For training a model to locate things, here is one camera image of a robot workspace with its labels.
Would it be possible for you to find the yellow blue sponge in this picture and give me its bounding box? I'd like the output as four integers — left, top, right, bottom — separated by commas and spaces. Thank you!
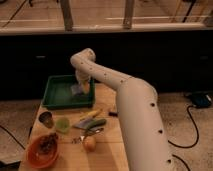
71, 83, 90, 95

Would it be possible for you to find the green plastic tray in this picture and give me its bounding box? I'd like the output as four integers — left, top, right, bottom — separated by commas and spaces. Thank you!
42, 75, 95, 110

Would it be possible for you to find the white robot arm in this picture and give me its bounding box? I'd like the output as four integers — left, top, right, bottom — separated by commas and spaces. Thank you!
70, 48, 176, 171

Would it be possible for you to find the green cucumber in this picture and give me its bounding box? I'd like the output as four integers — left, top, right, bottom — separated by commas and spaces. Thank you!
85, 119, 107, 131

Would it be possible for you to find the green plastic cup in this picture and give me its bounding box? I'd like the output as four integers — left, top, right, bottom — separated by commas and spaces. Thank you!
55, 117, 70, 134

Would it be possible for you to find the black brush wooden block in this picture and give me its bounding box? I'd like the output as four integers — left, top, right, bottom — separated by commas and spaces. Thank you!
108, 112, 118, 117

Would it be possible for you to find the metal cup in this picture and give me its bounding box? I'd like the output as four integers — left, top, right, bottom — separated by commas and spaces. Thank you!
39, 111, 54, 128

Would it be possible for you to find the metal spoon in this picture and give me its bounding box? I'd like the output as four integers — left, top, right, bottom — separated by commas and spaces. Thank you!
71, 128, 104, 144

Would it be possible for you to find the yellow onion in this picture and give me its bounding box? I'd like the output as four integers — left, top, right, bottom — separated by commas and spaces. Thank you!
83, 136, 96, 152

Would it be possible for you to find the orange bowl with food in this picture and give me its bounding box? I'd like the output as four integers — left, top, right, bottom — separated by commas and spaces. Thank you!
26, 133, 58, 169

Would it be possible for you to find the blue black device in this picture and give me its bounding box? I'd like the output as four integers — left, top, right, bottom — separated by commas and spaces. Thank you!
188, 93, 212, 108

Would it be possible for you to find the yellow handled knife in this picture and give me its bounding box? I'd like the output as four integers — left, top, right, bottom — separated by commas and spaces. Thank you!
73, 109, 102, 129

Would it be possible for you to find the black cable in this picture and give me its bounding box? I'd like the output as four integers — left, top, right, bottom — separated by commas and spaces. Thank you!
167, 104, 201, 171

